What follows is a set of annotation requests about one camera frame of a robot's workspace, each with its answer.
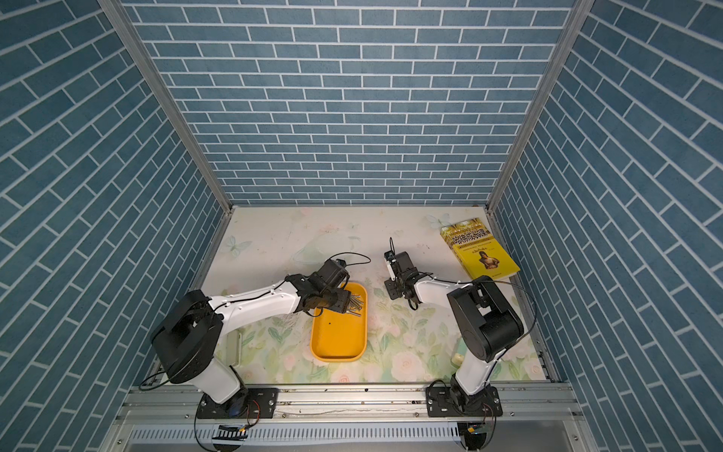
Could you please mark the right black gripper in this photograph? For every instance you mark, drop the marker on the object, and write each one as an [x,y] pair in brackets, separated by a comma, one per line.
[390,283]

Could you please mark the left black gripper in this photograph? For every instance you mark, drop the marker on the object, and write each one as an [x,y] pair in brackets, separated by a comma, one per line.
[344,300]

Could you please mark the yellow book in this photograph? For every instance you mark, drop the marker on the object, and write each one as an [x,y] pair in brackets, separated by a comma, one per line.
[478,250]

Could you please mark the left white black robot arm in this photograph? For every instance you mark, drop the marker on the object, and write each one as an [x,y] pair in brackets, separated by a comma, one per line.
[185,341]

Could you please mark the pale green soap bar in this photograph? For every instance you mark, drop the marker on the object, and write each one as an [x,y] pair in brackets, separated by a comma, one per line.
[457,360]

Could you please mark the pile of silver screws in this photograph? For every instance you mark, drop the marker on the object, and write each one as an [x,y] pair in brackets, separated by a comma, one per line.
[354,306]

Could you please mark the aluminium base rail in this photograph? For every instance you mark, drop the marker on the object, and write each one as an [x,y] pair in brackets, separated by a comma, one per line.
[326,403]

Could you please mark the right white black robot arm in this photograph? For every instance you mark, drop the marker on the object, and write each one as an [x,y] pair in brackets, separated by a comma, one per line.
[488,324]

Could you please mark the yellow plastic storage tray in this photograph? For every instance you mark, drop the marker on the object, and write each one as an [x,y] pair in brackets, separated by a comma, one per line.
[341,338]

